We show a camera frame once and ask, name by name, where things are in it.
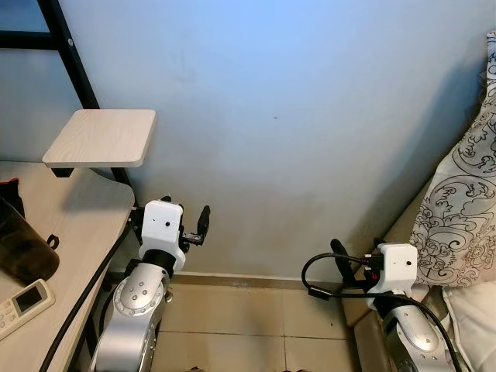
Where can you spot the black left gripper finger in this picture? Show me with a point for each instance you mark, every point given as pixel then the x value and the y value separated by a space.
pixel 204 219

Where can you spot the black metal shelf frame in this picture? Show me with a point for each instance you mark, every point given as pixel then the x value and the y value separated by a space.
pixel 74 66

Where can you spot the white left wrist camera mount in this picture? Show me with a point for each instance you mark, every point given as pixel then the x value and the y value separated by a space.
pixel 161 225

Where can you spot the white remote control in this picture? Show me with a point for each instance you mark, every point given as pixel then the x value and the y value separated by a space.
pixel 27 304

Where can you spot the dark brown jar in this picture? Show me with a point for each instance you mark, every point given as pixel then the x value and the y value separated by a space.
pixel 27 248

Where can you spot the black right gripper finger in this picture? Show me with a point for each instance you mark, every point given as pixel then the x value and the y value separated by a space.
pixel 339 252

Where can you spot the light wooden desk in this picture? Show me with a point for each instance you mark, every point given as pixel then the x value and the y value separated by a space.
pixel 70 225

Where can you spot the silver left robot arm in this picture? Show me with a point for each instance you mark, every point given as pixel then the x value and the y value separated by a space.
pixel 136 298

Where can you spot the white quilted mattress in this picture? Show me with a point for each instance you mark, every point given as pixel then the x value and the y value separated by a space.
pixel 477 333

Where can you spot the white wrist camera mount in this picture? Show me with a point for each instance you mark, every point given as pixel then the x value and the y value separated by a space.
pixel 397 263
pixel 161 225

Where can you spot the light wooden shelf board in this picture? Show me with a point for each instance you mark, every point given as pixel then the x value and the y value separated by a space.
pixel 101 138

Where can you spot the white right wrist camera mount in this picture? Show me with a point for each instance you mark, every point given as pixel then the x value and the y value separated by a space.
pixel 397 263

